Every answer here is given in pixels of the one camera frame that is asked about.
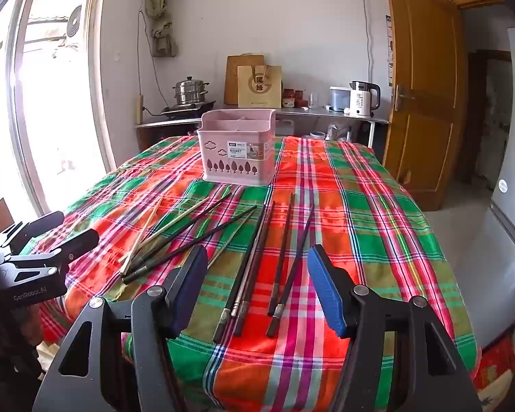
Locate plaid tablecloth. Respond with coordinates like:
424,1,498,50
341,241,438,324
28,136,480,411

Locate tan paper gift bag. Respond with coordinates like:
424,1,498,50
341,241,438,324
237,65,283,108

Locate stainless steel steamer pot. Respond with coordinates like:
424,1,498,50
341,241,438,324
173,76,209,105

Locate pink utensil holder basket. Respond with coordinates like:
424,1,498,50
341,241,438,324
197,109,275,186

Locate blue grey plastic container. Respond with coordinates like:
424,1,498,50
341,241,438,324
329,85,351,113

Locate white electric kettle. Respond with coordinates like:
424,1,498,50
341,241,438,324
344,80,381,117

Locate black chopstick long diagonal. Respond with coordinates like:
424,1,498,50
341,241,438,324
123,206,256,285

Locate white refrigerator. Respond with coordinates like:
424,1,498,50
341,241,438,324
455,28,515,348

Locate hanging olive cloth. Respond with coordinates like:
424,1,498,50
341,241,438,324
145,0,178,58

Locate small side shelf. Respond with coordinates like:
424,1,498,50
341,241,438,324
136,118,202,152

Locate black induction cooker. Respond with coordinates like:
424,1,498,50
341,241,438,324
161,101,215,119

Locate silver chopstick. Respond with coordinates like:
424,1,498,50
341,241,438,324
230,204,267,320

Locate wooden door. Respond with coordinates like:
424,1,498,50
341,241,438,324
383,0,468,211

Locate glass cup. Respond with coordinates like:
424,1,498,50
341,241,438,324
309,92,318,108

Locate wooden cutting board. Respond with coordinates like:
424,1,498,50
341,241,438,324
223,54,265,105

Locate red lidded jars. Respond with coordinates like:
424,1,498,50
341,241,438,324
282,88,308,108

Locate metal kitchen shelf table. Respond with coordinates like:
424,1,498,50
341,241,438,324
275,107,390,148

